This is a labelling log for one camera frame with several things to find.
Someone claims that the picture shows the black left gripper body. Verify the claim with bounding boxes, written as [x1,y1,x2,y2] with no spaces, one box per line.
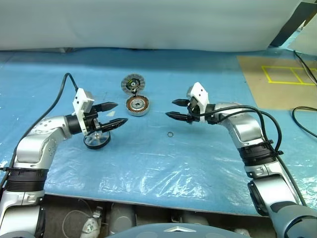
[83,105,104,132]

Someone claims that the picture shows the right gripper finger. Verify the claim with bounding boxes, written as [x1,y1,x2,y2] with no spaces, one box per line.
[171,98,190,108]
[165,111,190,121]

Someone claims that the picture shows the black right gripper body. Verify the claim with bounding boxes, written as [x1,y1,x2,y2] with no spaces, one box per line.
[186,96,201,123]

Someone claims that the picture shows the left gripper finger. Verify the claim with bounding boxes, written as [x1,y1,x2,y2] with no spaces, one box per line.
[101,118,129,131]
[95,102,119,112]

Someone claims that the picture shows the motor stator housing copper windings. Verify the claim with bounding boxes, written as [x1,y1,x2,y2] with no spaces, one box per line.
[125,95,151,117]

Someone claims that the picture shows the motor end cover circuit board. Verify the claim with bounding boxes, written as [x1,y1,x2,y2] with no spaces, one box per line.
[121,73,146,94]

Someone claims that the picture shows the brown cardboard sheet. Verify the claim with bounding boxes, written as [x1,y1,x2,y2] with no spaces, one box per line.
[236,55,317,111]

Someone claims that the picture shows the white backdrop sheet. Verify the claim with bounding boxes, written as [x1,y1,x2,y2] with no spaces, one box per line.
[0,0,306,52]

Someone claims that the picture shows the grey cylinder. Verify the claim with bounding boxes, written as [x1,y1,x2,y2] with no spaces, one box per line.
[110,202,136,234]
[182,212,209,226]

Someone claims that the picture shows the white pouch with green print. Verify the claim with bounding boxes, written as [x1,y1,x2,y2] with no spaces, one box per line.
[83,205,104,236]

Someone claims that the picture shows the blue-grey robot torso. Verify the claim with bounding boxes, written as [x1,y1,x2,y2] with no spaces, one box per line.
[104,222,246,238]

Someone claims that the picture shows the dark grey board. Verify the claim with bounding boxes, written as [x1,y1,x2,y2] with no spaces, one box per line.
[269,0,317,47]

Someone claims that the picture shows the white foam panel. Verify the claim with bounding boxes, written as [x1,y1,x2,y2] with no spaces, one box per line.
[288,17,317,57]

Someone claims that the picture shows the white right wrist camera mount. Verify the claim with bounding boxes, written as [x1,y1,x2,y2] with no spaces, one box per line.
[186,82,211,123]

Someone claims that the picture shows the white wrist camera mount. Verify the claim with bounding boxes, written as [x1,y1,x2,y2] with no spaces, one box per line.
[72,88,95,132]
[186,82,211,123]

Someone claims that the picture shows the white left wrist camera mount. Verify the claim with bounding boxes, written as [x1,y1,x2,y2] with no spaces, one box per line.
[72,88,95,132]

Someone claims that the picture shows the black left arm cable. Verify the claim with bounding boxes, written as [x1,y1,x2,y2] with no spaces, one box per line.
[0,72,79,189]

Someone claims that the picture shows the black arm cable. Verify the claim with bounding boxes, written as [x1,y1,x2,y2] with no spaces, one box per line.
[0,72,79,189]
[188,105,308,206]

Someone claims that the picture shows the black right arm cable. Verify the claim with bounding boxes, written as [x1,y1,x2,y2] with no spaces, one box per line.
[188,105,308,206]

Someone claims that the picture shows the looped black cable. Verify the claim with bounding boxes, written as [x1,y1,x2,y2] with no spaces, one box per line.
[292,106,317,137]

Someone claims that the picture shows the thin white cable loop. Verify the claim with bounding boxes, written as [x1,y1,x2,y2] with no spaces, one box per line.
[61,198,100,238]

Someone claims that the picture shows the thin black cable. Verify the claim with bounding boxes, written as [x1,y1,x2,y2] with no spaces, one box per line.
[293,50,317,84]

